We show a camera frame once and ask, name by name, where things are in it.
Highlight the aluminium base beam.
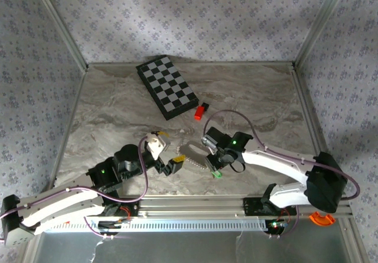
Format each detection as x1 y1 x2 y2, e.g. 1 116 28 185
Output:
31 194 354 220

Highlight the red and black lighter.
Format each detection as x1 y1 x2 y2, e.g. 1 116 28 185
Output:
194 102 210 121

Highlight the folded black grey chessboard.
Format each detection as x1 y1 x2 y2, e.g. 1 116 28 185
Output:
135 55 199 121

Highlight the small circuit board with lights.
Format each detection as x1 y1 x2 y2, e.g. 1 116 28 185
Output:
267 220 289 235

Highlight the grey metal sheet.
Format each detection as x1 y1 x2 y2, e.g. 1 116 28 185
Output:
22 230 360 263

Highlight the orange round plastic part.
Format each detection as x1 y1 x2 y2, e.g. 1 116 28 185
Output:
309 211 337 226

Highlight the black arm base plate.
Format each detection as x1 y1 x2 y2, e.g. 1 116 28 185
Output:
100 196 140 218
243 196 298 216

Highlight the slotted grey cable duct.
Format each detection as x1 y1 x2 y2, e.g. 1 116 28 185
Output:
43 219 268 233

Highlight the black cable connector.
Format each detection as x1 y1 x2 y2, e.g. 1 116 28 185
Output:
97 220 131 232

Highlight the aluminium table edge rail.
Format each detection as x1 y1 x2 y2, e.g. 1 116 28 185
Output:
291 63 337 194
53 64 89 187

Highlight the aluminium frame post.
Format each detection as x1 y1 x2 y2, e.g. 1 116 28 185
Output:
28 0 90 70
294 0 348 67

